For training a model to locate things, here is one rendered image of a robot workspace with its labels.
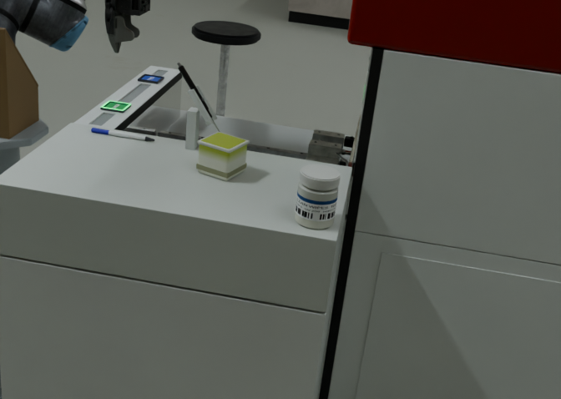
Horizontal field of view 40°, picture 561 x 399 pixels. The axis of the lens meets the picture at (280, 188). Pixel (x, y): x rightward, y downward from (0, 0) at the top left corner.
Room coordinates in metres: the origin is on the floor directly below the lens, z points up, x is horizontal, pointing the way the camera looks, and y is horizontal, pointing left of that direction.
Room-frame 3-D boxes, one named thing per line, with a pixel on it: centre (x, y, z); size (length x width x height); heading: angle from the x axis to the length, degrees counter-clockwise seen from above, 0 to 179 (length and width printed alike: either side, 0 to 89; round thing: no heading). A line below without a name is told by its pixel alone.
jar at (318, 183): (1.21, -0.07, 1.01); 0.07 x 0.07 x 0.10
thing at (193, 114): (1.50, 0.18, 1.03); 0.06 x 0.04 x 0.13; 83
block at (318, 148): (1.77, -0.10, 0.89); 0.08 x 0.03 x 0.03; 83
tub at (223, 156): (1.39, 0.12, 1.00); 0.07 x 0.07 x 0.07; 64
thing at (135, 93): (1.84, 0.39, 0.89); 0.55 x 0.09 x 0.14; 173
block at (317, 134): (1.85, -0.11, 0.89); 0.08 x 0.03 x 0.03; 83
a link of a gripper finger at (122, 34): (1.70, 0.39, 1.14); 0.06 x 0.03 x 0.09; 83
